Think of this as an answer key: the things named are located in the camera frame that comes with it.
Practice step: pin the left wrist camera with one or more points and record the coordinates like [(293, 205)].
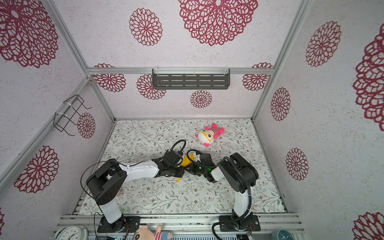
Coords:
[(172, 158)]

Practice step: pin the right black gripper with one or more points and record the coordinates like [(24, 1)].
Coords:
[(192, 170)]

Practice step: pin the black wire wall rack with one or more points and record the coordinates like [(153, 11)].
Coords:
[(63, 119)]

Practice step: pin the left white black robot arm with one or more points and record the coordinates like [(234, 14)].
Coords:
[(105, 183)]

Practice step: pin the pig plush striped shirt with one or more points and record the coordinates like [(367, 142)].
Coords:
[(144, 233)]

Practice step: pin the teal round clock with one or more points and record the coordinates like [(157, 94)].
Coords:
[(282, 235)]

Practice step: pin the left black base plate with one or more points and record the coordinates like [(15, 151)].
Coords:
[(122, 225)]

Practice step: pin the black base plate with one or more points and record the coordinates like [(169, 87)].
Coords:
[(249, 224), (122, 225)]

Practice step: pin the yellow square paper sheet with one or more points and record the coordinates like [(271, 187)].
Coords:
[(185, 162)]

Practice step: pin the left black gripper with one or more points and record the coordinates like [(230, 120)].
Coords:
[(181, 171)]

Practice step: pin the dark grey wall shelf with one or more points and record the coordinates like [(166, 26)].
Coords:
[(191, 80)]

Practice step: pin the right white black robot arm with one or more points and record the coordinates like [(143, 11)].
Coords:
[(238, 172)]

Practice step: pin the pink white plush toy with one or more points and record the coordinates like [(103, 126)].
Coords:
[(208, 135)]

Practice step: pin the white analog alarm clock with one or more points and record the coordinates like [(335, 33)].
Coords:
[(72, 233)]

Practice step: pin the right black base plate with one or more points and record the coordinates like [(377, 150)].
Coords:
[(249, 224)]

